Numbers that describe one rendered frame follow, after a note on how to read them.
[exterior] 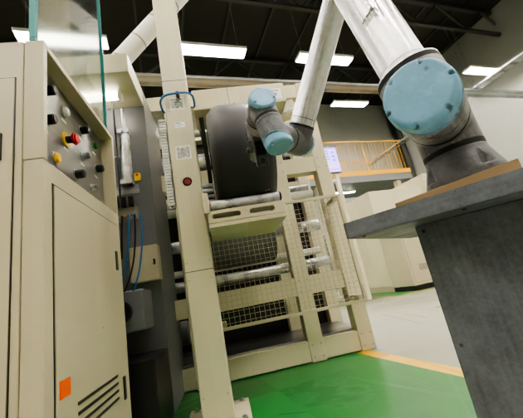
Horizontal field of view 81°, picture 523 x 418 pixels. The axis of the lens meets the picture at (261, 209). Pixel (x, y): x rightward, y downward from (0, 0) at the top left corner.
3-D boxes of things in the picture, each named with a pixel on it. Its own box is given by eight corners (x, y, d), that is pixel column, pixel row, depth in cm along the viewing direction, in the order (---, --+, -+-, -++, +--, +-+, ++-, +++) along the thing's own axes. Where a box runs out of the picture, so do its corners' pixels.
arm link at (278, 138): (303, 143, 100) (288, 114, 104) (283, 136, 91) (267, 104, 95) (283, 160, 105) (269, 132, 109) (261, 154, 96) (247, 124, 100)
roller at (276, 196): (208, 206, 139) (207, 199, 142) (209, 212, 143) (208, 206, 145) (282, 196, 144) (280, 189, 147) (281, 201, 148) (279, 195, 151)
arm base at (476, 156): (515, 172, 81) (498, 138, 83) (507, 163, 67) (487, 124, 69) (439, 198, 93) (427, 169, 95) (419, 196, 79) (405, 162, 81)
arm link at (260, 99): (254, 110, 95) (243, 87, 98) (252, 134, 106) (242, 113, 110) (281, 103, 97) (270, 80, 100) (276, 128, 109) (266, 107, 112)
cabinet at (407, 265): (417, 290, 509) (394, 219, 541) (394, 292, 559) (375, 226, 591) (456, 281, 538) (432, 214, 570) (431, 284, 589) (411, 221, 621)
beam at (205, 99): (193, 109, 191) (190, 89, 194) (197, 131, 215) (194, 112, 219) (286, 100, 200) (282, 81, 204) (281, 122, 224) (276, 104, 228)
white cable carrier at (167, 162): (168, 206, 147) (158, 119, 159) (169, 208, 152) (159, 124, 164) (177, 204, 148) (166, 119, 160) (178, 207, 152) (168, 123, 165)
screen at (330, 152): (314, 173, 554) (307, 147, 568) (313, 175, 559) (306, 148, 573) (342, 172, 574) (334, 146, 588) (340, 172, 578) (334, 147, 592)
